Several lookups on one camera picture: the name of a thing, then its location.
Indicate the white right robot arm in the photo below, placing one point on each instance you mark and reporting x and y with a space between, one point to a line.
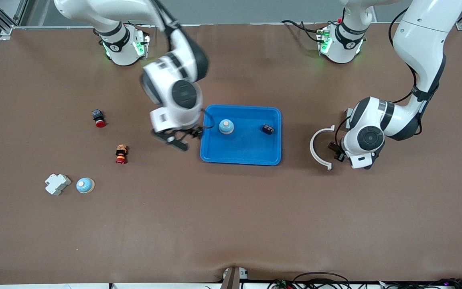
175 92

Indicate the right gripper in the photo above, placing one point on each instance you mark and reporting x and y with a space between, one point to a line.
194 131

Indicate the white circuit breaker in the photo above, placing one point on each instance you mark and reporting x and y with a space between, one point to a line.
57 184

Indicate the blue plastic tray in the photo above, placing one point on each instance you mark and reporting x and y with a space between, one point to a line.
247 148

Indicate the white-printed dark capacitor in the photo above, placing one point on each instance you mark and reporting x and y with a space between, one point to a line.
267 129

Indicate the plain dark brown capacitor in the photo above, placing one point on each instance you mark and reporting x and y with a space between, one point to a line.
332 145

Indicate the white curved plastic bracket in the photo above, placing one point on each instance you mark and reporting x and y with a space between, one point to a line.
311 147

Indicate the red button yellow-topped switch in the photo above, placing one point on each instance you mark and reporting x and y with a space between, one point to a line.
121 154

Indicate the blue dome bell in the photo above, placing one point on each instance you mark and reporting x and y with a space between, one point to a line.
226 127
85 185

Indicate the white table edge rail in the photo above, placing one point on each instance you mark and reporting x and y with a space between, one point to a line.
34 286

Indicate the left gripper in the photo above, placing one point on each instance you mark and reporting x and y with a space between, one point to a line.
336 151

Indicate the red button black switch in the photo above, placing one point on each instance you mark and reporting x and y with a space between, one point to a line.
99 118

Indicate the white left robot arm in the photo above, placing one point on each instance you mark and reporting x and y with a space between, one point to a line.
419 40

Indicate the brown table cover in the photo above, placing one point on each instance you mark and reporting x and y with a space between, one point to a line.
215 220

